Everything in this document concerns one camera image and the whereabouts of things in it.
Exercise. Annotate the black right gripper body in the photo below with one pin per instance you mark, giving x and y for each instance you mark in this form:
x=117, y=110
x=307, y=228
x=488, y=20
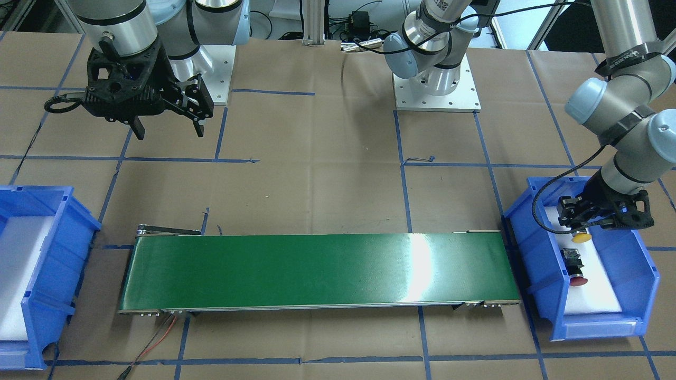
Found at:
x=168, y=78

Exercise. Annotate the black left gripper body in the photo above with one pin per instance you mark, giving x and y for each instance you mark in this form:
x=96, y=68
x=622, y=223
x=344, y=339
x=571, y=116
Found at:
x=603, y=194

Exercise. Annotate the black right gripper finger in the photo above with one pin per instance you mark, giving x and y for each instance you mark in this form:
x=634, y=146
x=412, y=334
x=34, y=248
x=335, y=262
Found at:
x=137, y=128
x=199, y=125

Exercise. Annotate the red push button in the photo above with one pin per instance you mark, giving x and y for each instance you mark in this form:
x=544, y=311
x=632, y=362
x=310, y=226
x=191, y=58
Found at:
x=573, y=263

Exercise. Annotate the yellow push button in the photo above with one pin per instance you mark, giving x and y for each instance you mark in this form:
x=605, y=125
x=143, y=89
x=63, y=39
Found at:
x=581, y=236

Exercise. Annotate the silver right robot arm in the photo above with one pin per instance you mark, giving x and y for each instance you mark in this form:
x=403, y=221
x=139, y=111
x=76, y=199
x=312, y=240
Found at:
x=182, y=27

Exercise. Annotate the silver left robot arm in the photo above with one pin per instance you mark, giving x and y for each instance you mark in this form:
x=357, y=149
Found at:
x=614, y=105

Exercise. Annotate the blue bin with buttons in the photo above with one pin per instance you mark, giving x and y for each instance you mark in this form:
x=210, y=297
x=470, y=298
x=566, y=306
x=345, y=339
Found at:
x=631, y=270

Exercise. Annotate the white foam pad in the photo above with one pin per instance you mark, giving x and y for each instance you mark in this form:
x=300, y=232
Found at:
x=597, y=295

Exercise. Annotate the blue empty bin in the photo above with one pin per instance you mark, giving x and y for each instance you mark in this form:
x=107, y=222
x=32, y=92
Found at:
x=49, y=299

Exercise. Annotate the green conveyor belt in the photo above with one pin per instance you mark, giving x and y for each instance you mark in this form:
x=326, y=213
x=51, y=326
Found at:
x=197, y=273

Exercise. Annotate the white foam pad empty bin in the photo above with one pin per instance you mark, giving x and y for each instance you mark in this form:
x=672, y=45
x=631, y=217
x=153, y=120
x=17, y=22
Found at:
x=21, y=241

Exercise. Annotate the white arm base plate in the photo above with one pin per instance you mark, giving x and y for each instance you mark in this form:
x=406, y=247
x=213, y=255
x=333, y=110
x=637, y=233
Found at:
x=215, y=63
x=437, y=89

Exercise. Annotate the aluminium frame post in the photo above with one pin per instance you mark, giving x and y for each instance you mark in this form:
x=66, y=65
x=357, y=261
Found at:
x=314, y=19

